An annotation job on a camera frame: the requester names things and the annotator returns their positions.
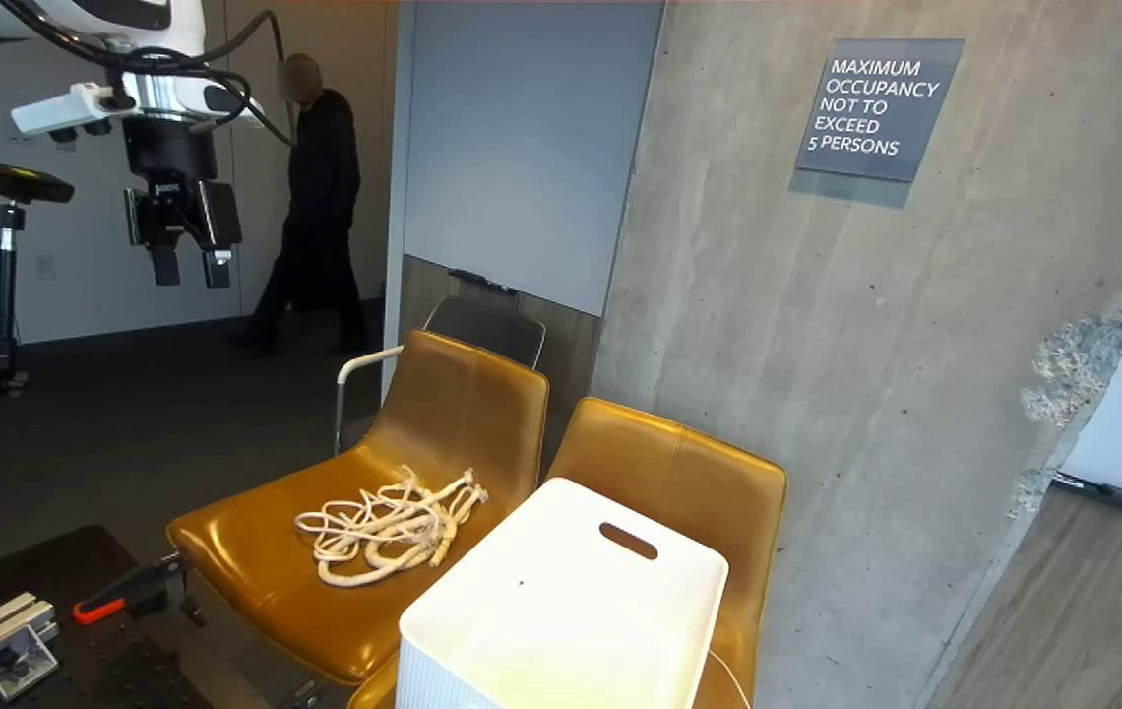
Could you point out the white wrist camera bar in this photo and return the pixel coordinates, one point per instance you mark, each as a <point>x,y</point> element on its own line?
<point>59,113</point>

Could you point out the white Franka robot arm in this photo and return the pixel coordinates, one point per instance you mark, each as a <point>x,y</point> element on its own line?
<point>86,24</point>

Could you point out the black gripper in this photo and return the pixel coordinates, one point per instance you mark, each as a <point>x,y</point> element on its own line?
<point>171,158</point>

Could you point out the mustard leather chair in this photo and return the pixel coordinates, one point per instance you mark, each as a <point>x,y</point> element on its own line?
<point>267,553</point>
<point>690,477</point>

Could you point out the grey occupancy sign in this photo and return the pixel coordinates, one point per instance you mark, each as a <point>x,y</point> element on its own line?
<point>876,117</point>

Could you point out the white plastic basket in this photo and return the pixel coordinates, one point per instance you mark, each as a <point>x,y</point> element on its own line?
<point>560,575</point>

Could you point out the black camera on stand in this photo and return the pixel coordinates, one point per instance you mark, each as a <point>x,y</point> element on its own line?
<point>10,177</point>

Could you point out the person in black clothes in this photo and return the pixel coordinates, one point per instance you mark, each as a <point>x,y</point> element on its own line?
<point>318,169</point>

